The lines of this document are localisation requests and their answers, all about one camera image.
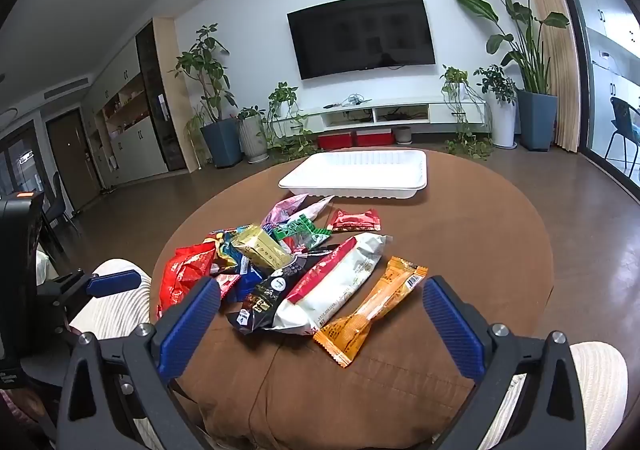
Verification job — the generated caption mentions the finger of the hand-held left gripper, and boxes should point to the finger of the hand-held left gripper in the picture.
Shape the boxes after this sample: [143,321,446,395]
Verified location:
[39,269,143,331]

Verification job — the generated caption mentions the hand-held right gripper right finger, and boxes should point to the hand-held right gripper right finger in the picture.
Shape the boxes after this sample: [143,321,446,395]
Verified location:
[421,276,583,450]

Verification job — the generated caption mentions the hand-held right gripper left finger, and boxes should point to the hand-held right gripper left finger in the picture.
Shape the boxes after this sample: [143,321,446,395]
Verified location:
[59,276,222,450]

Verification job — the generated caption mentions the red white printed packet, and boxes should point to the red white printed packet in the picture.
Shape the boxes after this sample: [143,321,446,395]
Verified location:
[214,274,241,302]

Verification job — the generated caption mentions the blue snack packet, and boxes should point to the blue snack packet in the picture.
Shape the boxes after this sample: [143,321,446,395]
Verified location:
[234,255,273,303]

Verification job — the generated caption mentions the black snack bag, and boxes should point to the black snack bag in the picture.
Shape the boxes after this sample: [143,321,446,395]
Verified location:
[226,257,321,331]

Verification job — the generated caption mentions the panda print snack packet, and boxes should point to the panda print snack packet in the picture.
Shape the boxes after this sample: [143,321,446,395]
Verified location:
[207,229,251,276]

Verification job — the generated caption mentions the orange snack packet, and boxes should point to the orange snack packet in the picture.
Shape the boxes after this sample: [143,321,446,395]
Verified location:
[313,256,429,369]

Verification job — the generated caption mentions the gold snack packet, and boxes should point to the gold snack packet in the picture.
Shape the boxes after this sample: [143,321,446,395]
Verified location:
[231,225,294,271]

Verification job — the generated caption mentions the large white red snack bag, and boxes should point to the large white red snack bag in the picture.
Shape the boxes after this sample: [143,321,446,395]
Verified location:
[272,232,388,337]

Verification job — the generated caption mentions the green snack packet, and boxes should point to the green snack packet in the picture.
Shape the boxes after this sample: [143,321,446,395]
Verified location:
[272,214,332,253]

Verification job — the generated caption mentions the small red snack packet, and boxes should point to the small red snack packet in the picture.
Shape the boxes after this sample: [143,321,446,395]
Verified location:
[326,208,382,233]

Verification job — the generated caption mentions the pink snack packet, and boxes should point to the pink snack packet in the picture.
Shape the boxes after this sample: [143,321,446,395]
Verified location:
[260,193,309,227]

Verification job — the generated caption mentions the white plastic tray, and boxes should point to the white plastic tray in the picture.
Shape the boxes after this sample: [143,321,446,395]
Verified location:
[278,150,428,202]

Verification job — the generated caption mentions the person's left forearm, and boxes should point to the person's left forearm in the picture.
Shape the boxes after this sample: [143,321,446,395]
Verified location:
[0,387,56,436]

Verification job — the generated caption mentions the person's left leg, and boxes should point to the person's left leg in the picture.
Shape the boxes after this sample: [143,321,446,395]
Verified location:
[69,257,152,342]

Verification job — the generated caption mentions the person's leg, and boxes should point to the person's leg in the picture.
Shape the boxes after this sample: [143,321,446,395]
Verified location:
[69,257,152,342]
[477,341,629,450]

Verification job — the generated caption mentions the black dining chair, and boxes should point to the black dining chair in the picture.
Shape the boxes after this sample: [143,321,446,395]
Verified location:
[40,171,81,251]

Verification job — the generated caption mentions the round brown table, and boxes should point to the round brown table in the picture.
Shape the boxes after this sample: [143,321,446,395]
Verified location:
[150,147,553,450]

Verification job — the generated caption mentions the brown entrance door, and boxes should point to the brown entrance door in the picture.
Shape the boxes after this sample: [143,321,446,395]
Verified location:
[45,108,92,212]

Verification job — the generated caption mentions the person's right leg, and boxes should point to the person's right leg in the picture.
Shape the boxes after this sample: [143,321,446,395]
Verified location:
[477,341,629,450]

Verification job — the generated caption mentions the leafy tree in blue pot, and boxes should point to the leafy tree in blue pot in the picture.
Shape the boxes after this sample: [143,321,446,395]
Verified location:
[170,23,243,168]

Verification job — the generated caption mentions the plant in white ribbed pot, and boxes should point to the plant in white ribbed pot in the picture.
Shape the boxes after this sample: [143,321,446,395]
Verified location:
[237,106,271,163]

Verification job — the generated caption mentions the ceiling air vent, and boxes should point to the ceiling air vent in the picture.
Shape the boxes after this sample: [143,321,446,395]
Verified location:
[42,75,91,101]

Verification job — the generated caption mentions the dark glass cabinet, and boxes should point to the dark glass cabinet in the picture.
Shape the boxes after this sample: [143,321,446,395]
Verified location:
[135,19,190,172]

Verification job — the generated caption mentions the red storage box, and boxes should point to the red storage box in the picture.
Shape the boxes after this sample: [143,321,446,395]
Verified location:
[317,132,356,150]
[356,129,393,147]

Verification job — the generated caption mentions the bushy plant in white pot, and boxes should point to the bushy plant in white pot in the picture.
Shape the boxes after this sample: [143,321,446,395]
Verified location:
[475,65,518,148]

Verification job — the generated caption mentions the white television console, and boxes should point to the white television console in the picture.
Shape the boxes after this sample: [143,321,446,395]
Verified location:
[270,99,488,137]

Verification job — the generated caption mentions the broad-leaf plant in blue pot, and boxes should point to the broad-leaf plant in blue pot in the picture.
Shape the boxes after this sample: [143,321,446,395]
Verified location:
[452,0,571,152]

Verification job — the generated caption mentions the trailing vine plant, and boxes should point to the trailing vine plant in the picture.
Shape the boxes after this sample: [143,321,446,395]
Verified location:
[267,82,317,158]
[440,65,495,159]

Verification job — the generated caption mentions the dark balcony chair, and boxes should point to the dark balcony chair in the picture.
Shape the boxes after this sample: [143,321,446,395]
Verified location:
[605,96,640,171]

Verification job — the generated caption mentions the beige curtain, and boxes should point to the beige curtain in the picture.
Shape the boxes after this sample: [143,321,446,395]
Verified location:
[517,0,581,153]

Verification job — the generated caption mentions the black framed glass door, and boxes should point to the black framed glass door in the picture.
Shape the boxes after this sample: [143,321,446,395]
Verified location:
[547,0,640,206]

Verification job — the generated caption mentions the white wall cabinet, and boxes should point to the white wall cabinet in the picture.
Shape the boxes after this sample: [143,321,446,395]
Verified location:
[82,37,168,188]

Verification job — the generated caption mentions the wall television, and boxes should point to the wall television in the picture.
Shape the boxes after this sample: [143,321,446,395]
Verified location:
[287,0,436,80]

